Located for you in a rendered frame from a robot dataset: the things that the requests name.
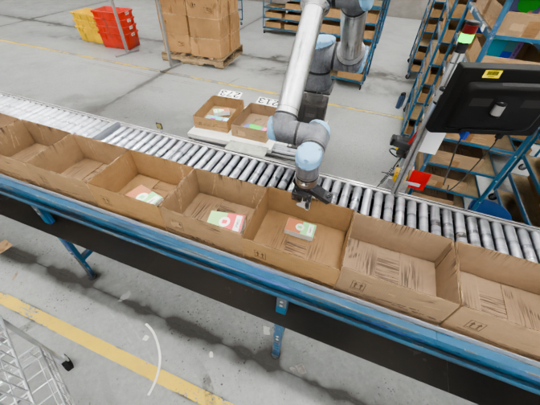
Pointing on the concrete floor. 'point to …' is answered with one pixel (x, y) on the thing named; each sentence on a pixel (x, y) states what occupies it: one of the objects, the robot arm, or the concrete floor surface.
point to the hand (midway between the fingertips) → (308, 207)
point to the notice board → (138, 49)
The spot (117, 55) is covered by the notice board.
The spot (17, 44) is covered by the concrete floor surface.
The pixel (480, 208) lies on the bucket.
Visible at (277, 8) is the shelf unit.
